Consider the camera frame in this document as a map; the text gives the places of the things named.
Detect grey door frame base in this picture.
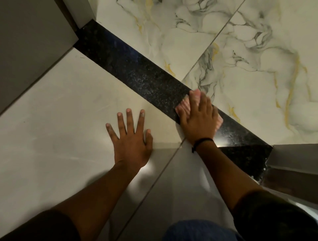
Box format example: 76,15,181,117
260,144,318,208

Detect black wrist band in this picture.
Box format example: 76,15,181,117
191,138,214,153

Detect person's right hand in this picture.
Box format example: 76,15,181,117
177,89,220,146

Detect person's blue trousers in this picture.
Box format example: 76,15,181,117
161,219,244,241

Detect person's right forearm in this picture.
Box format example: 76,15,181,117
196,140,264,211

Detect person's black shirt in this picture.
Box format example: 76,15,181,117
0,190,318,241

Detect grey door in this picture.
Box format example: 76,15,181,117
0,0,79,116

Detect black granite threshold strip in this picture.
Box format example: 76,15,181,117
73,19,274,184

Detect white door frame post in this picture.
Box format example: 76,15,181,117
62,0,98,29

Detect pink cleaning cloth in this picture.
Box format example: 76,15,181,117
175,94,224,131

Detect person's left hand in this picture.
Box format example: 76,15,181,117
106,108,153,172

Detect person's left forearm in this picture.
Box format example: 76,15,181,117
51,160,147,241

